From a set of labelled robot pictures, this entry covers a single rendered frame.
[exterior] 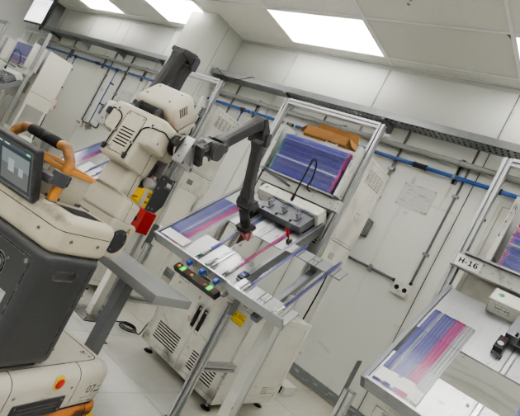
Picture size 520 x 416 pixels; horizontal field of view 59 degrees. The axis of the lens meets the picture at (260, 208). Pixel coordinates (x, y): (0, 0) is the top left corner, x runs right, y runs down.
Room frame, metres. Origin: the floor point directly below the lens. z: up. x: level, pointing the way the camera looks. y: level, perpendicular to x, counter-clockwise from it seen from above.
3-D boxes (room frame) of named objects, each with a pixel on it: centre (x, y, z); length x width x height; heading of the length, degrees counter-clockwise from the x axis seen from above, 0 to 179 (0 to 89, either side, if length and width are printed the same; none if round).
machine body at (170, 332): (2.96, -0.19, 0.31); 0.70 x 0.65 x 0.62; 51
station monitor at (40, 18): (5.78, 3.58, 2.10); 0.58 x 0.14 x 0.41; 51
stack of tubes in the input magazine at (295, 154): (2.83, -0.16, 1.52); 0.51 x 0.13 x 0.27; 51
